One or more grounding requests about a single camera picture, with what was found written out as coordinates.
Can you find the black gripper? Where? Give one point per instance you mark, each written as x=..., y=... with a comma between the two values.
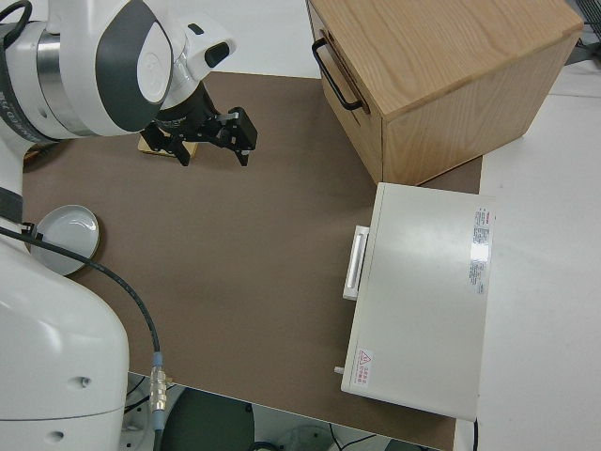
x=188, y=115

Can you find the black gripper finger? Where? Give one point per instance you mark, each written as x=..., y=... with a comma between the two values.
x=29, y=227

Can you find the gray round plate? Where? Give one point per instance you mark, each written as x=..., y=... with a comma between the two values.
x=70, y=230

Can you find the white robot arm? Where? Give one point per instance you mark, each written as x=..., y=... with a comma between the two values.
x=47, y=329

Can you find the small wooden block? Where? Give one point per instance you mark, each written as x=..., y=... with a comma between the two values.
x=191, y=150

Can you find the brown table mat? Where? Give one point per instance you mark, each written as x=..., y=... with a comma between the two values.
x=235, y=258

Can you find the wooden drawer box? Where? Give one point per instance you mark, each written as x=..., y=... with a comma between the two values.
x=446, y=47

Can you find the dark round stool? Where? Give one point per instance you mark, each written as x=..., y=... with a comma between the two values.
x=211, y=423

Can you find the small white oven knob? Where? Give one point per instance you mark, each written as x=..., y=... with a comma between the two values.
x=337, y=369

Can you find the white toaster oven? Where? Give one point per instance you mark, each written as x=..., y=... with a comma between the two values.
x=422, y=305

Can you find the gray background equipment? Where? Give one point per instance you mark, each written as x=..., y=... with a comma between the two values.
x=589, y=9

